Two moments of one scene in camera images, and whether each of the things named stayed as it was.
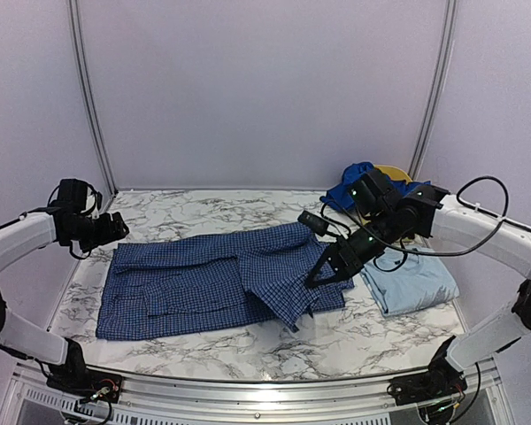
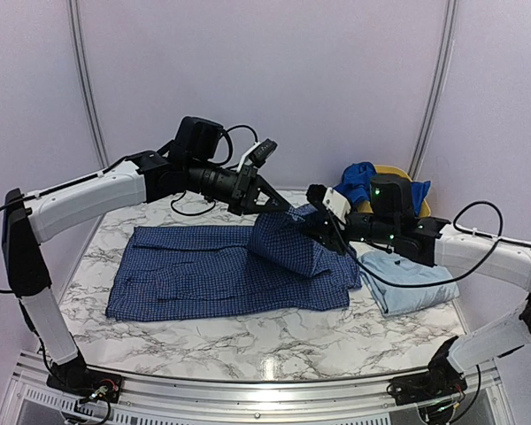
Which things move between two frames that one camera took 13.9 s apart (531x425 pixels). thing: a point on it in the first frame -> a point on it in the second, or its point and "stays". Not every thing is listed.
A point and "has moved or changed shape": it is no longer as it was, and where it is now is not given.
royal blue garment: x=338 y=195 stays
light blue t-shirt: x=404 y=282 stays
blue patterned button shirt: x=218 y=283 has moved or changed shape
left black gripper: x=107 y=234 -> x=255 y=182
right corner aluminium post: x=439 y=88 stays
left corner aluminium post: x=77 y=29 stays
